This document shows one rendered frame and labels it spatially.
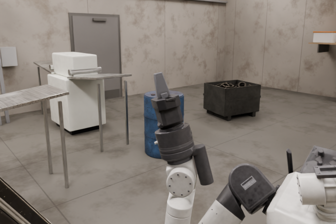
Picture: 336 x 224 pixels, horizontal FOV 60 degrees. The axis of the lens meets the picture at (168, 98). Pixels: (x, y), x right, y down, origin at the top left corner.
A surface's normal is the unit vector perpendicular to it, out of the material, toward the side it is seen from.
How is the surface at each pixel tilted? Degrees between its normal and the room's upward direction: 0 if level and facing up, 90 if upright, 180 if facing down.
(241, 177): 54
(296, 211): 23
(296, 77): 90
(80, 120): 90
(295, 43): 90
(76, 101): 90
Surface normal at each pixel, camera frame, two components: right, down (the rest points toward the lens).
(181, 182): -0.19, 0.14
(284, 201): -0.27, -0.83
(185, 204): 0.11, -0.98
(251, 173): -0.30, -0.40
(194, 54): 0.65, 0.17
